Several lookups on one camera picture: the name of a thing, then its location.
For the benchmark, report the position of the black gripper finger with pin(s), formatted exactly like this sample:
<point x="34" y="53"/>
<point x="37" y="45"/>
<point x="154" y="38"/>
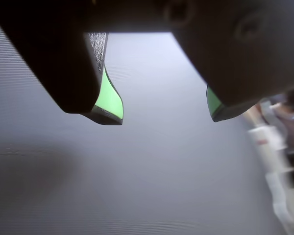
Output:
<point x="58" y="61"/>
<point x="242" y="61"/>

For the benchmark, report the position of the dark grey table mat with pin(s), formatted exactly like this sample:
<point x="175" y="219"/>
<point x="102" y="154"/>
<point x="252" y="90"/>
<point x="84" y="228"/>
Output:
<point x="149" y="171"/>

